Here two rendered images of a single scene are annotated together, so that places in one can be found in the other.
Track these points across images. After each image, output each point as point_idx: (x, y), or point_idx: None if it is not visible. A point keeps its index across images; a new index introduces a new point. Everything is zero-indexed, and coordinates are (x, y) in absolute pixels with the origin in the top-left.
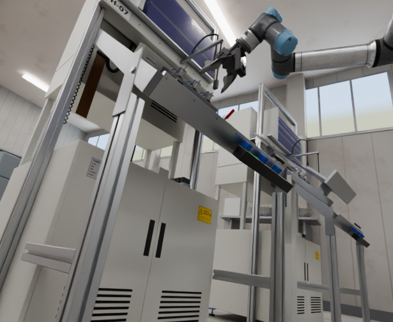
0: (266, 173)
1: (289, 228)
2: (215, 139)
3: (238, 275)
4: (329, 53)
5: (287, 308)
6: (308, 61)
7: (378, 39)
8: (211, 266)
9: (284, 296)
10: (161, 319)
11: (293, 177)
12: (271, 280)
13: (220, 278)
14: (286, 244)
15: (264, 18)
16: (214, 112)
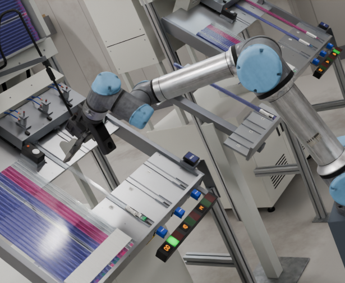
0: (189, 232)
1: (233, 179)
2: (136, 255)
3: (206, 260)
4: (191, 83)
5: (259, 243)
6: (173, 96)
7: (237, 57)
8: (179, 259)
9: (249, 265)
10: None
11: (216, 126)
12: (234, 261)
13: (192, 264)
14: (237, 194)
15: (101, 99)
16: (125, 258)
